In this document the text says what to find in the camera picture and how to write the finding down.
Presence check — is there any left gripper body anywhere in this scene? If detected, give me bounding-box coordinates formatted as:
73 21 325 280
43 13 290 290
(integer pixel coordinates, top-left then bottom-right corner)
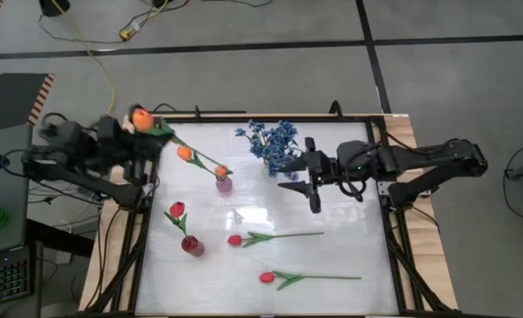
97 115 163 182

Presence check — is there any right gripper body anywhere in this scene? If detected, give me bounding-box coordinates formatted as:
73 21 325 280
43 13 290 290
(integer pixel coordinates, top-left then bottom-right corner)
304 137 338 214

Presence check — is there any blue artificial flower spray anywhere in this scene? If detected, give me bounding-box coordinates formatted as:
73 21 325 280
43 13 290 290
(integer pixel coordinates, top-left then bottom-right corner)
250 132 289 182
269 119 300 160
234 118 271 155

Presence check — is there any red artificial tulip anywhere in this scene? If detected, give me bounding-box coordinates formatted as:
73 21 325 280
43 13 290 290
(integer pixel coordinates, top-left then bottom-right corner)
163 201 196 242
227 231 325 248
259 269 362 292

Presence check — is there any short orange artificial tulip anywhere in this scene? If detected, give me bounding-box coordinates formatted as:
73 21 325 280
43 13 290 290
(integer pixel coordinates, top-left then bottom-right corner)
214 163 234 180

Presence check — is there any pink glass vase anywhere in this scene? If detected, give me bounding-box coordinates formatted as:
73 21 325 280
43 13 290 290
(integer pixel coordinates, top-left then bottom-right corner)
216 174 234 194

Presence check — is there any red ribbed glass vase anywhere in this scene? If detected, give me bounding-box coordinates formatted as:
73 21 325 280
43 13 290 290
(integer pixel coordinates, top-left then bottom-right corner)
180 234 206 258

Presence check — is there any thin black bar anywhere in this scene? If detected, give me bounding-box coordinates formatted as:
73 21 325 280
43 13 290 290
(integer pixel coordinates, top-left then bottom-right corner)
155 109 247 116

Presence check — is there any black support beam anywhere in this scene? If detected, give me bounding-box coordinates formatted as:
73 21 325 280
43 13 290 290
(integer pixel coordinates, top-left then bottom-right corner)
25 218 95 260

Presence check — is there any large black striped-edge mat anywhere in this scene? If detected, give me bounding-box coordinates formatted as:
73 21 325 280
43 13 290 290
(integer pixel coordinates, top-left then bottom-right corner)
0 72 57 135

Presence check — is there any grey side desk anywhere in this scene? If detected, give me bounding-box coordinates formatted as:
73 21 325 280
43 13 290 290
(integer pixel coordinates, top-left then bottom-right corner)
0 123 35 318

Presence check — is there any white glossy work surface panel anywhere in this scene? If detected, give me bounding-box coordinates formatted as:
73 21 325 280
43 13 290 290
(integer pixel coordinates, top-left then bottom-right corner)
135 121 399 315

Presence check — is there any black round stand base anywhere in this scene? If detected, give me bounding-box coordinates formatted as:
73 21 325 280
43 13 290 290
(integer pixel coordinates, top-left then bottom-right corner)
39 0 72 18

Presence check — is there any keyboard with lit keys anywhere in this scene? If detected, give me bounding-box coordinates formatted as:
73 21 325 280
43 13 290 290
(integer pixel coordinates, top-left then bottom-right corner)
0 246 35 310

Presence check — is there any yellow cable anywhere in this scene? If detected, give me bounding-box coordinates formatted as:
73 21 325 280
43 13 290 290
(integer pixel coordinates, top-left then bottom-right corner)
50 0 116 116

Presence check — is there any black aluminium table frame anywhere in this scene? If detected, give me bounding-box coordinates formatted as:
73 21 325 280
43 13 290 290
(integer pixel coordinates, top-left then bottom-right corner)
82 115 455 317

